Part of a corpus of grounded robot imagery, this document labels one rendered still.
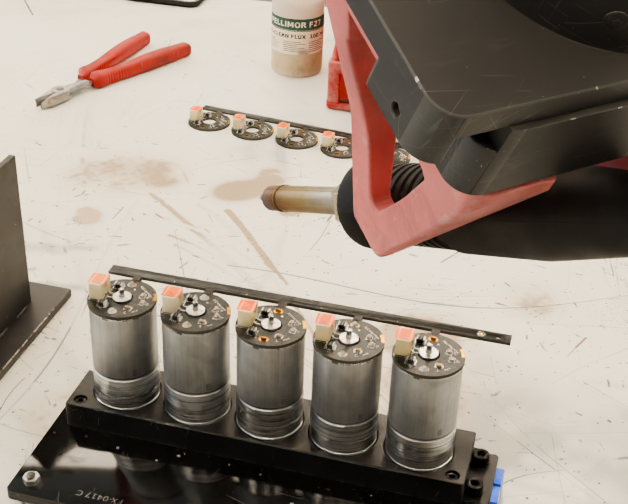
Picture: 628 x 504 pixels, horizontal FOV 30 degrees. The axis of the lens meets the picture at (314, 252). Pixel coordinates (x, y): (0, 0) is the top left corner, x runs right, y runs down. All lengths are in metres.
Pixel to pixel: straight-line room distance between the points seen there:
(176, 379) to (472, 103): 0.25
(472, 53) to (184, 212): 0.42
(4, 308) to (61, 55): 0.32
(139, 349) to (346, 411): 0.08
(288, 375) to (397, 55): 0.23
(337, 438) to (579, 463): 0.10
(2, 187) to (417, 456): 0.20
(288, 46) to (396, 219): 0.50
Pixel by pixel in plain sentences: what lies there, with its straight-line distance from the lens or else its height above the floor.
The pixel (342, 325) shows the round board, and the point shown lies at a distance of 0.41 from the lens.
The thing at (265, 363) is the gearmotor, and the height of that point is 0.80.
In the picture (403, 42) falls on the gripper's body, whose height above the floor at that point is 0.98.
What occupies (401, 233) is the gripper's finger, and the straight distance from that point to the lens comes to 0.27.
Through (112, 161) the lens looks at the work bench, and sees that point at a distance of 0.66.
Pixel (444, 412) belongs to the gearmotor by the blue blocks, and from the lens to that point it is 0.40.
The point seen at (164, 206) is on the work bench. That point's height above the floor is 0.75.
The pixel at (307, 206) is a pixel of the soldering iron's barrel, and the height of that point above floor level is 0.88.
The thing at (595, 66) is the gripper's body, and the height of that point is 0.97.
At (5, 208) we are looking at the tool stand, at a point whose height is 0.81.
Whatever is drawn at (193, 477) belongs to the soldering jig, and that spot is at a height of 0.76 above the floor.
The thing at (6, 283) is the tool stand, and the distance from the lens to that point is 0.51.
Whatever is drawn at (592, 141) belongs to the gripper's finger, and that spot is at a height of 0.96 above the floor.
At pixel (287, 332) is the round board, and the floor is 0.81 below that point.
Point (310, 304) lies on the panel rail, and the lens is 0.42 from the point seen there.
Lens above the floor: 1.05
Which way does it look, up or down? 31 degrees down
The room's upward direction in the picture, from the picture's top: 2 degrees clockwise
